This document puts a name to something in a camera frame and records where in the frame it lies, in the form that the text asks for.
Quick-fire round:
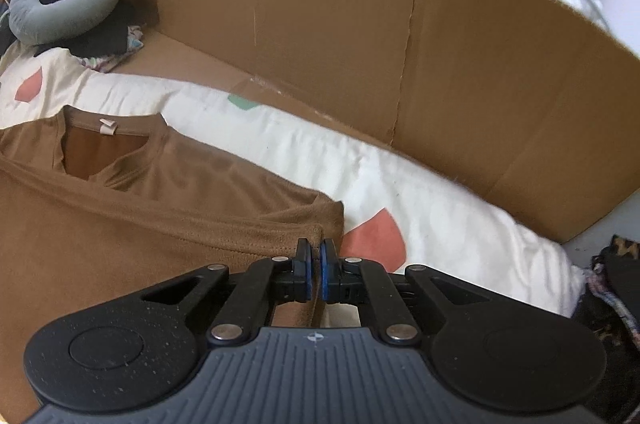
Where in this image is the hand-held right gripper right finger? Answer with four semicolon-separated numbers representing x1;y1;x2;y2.
322;238;488;347

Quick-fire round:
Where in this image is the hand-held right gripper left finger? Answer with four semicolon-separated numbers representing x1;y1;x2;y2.
142;238;316;346

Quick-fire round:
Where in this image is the brown printed t-shirt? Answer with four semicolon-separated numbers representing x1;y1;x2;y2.
0;104;346;424

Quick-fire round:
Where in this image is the white cable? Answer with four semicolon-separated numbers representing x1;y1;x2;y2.
570;0;612;31

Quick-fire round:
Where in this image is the floral patterned cloth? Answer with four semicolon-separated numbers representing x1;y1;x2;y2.
77;25;146;72

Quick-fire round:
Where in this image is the black cloth pile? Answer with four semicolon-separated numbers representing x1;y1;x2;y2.
572;246;640;385

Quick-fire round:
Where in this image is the cream bear print bedsheet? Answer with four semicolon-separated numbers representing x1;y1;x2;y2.
0;39;586;320

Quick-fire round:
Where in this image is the folded brown cardboard sheet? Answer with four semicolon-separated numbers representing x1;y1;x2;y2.
107;0;640;245

